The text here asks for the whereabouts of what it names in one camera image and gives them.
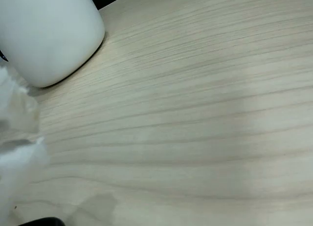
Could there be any white mug black handle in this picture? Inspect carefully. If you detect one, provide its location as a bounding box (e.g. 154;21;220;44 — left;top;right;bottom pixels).
0;0;106;89

